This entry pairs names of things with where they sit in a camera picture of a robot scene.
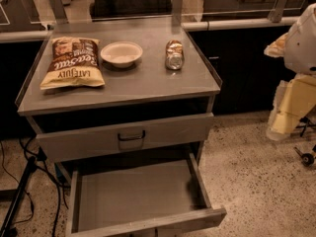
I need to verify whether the closed upper drawer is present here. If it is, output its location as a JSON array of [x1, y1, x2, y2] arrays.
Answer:
[[37, 113, 213, 162]]

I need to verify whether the white bowl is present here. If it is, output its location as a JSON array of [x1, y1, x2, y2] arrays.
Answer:
[[100, 41, 143, 68]]

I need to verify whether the black drawer handle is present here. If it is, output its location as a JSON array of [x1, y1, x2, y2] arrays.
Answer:
[[118, 130, 146, 142]]

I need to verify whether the black floor cable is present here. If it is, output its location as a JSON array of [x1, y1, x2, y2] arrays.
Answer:
[[0, 136, 70, 237]]

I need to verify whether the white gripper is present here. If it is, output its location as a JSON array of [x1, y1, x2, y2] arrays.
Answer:
[[264, 4, 316, 141]]

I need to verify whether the black tripod leg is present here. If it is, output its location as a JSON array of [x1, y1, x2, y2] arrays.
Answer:
[[0, 157, 36, 237]]

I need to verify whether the open lower drawer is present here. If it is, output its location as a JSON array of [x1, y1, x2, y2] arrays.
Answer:
[[66, 151, 226, 237]]

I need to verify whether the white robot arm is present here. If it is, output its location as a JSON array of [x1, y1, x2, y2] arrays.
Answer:
[[264, 4, 316, 140]]

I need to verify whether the grey drawer cabinet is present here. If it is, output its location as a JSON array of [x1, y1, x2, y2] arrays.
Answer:
[[14, 16, 228, 237]]

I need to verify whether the brown yellow chip bag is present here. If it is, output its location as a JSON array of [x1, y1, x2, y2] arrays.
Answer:
[[40, 37, 105, 90]]

